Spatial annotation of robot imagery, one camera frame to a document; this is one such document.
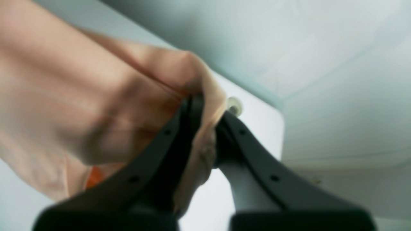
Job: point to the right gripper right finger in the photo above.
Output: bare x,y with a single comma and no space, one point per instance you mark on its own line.
270,197

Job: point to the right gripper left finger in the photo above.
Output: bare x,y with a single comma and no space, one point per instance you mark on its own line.
139,197

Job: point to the peach T-shirt with emoji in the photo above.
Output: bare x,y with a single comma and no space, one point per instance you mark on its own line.
76,106

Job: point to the right table cable grommet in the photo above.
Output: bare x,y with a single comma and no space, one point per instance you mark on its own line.
234,106

